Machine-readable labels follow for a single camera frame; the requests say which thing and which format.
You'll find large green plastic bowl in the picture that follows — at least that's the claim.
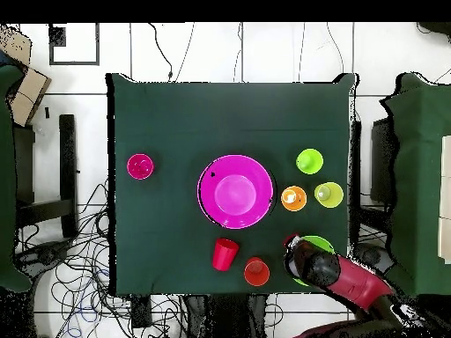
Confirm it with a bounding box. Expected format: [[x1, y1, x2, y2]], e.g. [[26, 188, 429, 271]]
[[292, 234, 336, 287]]

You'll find red plastic cup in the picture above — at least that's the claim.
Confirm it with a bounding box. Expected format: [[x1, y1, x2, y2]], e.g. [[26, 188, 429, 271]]
[[211, 238, 240, 272]]

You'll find large pink plastic bowl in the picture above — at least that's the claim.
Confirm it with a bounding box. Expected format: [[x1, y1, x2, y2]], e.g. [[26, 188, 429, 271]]
[[196, 154, 275, 231]]

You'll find white boxes stack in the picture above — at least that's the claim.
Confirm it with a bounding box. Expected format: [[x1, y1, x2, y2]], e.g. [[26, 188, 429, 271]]
[[437, 135, 451, 265]]

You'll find orange plastic cup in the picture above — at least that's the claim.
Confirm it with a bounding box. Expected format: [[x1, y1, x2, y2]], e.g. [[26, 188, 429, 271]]
[[280, 185, 308, 213]]

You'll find red-orange plastic cup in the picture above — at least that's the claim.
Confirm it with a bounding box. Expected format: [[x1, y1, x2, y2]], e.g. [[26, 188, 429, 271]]
[[243, 256, 271, 287]]

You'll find yellow plastic cup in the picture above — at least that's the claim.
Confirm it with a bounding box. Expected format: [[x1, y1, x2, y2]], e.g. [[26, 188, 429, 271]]
[[314, 181, 344, 209]]

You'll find light green plastic cup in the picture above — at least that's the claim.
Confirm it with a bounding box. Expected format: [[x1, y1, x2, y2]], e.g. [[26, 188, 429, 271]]
[[295, 148, 324, 176]]

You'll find grey rounded base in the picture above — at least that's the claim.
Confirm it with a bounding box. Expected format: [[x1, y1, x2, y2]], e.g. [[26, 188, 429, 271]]
[[353, 242, 396, 274]]

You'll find black box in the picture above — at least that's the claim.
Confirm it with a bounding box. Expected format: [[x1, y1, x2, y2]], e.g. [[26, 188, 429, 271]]
[[369, 117, 397, 205]]

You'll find dark green tablecloth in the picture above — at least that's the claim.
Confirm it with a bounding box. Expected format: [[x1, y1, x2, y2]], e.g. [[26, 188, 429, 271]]
[[105, 72, 360, 297]]

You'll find green cloth covered table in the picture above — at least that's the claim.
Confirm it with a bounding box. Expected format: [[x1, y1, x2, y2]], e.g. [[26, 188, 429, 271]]
[[379, 72, 451, 297], [0, 64, 33, 293]]

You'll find magenta plastic cup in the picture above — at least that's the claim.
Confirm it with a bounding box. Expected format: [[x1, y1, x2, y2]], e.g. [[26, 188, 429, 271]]
[[126, 153, 155, 181]]

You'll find grey base with black knob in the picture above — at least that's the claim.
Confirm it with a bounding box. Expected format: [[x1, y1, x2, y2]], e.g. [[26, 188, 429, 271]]
[[13, 239, 73, 279]]

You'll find brown cardboard box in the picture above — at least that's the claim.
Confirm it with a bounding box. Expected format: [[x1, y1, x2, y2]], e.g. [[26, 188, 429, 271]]
[[0, 24, 53, 128]]

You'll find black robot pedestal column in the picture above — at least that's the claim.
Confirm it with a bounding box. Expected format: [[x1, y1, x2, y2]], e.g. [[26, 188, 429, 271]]
[[184, 294, 270, 338]]

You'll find black floor cable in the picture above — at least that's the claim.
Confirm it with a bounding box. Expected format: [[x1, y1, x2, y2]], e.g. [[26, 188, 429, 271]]
[[147, 22, 174, 83]]

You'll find black stand frame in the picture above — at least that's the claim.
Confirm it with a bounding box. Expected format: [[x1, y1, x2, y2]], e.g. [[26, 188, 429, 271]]
[[13, 114, 79, 240]]

